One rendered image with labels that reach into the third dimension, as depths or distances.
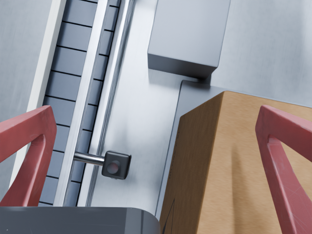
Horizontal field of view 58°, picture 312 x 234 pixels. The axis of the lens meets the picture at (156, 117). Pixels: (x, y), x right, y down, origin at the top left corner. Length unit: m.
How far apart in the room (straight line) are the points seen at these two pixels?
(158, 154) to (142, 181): 0.05
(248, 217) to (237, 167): 0.03
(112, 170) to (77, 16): 0.26
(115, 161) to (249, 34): 0.33
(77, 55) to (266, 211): 0.34
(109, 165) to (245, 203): 0.16
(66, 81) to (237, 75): 0.28
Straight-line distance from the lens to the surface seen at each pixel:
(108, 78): 0.43
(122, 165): 0.33
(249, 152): 0.19
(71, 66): 0.45
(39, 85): 0.42
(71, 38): 0.46
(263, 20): 0.54
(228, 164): 0.19
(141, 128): 0.47
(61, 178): 0.36
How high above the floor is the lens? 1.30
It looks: 86 degrees down
